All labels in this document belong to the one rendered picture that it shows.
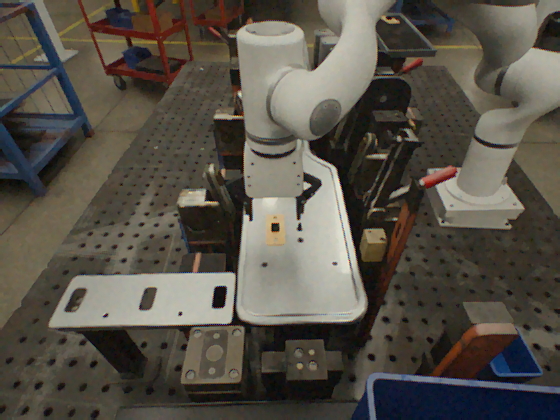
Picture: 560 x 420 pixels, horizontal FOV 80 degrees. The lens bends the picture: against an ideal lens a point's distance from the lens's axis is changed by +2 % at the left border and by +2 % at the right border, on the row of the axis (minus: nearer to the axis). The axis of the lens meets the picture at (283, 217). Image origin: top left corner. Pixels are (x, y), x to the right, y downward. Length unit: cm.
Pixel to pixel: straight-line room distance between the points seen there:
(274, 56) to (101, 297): 47
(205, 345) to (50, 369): 57
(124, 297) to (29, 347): 46
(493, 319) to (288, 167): 34
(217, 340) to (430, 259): 76
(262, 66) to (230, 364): 37
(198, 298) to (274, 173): 25
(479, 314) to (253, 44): 38
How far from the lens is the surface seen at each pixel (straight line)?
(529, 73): 104
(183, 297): 60
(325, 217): 70
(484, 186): 120
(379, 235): 60
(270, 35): 45
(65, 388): 96
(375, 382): 37
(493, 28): 86
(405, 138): 56
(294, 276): 60
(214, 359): 47
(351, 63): 42
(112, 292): 65
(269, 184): 56
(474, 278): 110
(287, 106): 41
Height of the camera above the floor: 149
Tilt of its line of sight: 45 degrees down
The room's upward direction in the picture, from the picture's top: straight up
